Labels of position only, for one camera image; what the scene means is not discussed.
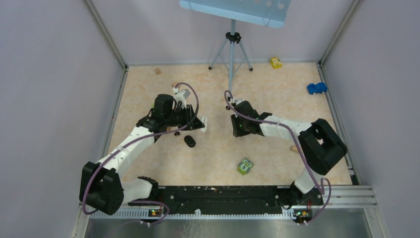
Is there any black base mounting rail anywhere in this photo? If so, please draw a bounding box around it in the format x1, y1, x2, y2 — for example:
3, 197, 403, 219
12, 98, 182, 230
143, 185, 324, 215

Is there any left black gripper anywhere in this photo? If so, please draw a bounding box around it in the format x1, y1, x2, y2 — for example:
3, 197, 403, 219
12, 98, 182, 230
165, 104, 205, 130

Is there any light blue tripod stand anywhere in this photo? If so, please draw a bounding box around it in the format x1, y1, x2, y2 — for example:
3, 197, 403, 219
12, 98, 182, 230
208, 19, 254, 91

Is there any wooden cylinder block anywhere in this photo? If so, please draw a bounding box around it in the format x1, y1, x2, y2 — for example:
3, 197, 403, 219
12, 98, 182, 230
289, 145, 299, 153

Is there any white earbud charging case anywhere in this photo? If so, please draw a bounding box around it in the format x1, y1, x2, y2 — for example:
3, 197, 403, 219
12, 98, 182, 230
200, 116, 208, 132

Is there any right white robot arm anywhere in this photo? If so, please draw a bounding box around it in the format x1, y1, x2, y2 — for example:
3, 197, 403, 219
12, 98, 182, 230
227, 100, 348, 204

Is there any black earbud charging case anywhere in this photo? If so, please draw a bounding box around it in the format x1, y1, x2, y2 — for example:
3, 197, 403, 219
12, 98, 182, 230
184, 135, 196, 148

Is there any blue toy car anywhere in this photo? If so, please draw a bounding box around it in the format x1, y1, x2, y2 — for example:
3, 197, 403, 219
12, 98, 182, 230
307, 82, 328, 95

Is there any light blue perforated board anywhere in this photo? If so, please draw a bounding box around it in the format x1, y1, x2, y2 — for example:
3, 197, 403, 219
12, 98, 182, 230
179, 0, 291, 28

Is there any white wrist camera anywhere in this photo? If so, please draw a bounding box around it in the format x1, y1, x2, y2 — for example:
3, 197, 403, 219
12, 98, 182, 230
173, 88, 191, 109
232, 99, 244, 105

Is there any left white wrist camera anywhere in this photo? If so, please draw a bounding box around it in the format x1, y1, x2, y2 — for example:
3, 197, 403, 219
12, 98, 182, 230
173, 88, 191, 109

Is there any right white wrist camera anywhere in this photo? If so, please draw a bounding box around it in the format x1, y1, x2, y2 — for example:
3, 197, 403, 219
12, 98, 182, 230
232, 99, 244, 105

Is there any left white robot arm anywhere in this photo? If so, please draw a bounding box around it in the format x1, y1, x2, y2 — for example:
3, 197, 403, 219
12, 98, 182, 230
79, 90, 208, 215

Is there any green owl number block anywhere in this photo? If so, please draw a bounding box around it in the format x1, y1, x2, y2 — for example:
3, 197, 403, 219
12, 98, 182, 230
237, 158, 254, 175

